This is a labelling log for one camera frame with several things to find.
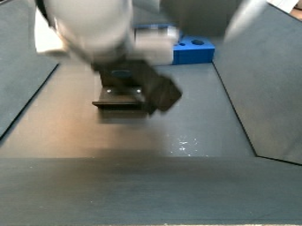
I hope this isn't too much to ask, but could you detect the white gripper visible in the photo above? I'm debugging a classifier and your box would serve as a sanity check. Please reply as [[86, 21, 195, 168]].
[[91, 26, 179, 71]]

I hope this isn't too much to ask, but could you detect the black curved fixture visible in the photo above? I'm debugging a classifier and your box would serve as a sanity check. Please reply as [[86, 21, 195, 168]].
[[92, 62, 146, 109]]

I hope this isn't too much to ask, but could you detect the blue foam shape board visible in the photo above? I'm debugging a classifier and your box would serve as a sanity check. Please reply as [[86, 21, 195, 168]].
[[135, 24, 215, 65]]

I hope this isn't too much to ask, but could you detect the light blue oval cylinder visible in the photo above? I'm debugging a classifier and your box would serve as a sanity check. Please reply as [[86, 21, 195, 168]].
[[111, 70, 131, 78]]

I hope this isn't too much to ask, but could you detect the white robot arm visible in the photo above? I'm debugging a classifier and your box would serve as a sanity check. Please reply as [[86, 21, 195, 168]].
[[34, 0, 179, 65]]

